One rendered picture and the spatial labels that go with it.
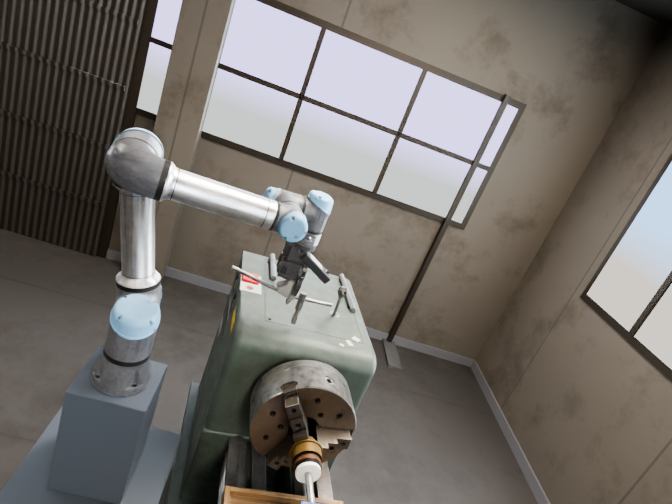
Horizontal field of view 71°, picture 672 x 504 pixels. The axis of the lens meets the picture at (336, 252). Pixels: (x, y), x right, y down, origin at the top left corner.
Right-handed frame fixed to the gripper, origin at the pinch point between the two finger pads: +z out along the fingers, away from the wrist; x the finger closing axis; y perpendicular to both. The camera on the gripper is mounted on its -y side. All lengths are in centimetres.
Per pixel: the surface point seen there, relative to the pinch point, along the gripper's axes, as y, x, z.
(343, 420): -22.5, 23.5, 21.7
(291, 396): -4.5, 23.9, 16.4
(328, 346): -16.2, 4.2, 10.5
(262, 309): 5.7, -8.0, 10.2
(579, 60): -188, -213, -133
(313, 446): -12.7, 33.5, 23.5
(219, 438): 8, 8, 52
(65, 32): 153, -245, -22
